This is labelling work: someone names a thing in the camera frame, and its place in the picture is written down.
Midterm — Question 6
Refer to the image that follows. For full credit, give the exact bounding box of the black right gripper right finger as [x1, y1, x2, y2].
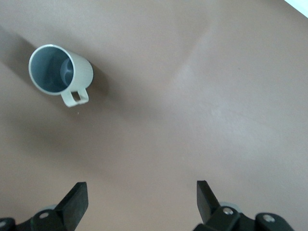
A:
[193, 180, 295, 231]

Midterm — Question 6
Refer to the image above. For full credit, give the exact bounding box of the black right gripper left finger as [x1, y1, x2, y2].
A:
[0, 181, 89, 231]

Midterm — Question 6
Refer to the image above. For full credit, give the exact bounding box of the light grey ribbed mug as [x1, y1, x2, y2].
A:
[28, 43, 94, 108]

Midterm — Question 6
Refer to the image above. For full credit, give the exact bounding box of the brown table cover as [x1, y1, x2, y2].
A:
[0, 0, 308, 231]

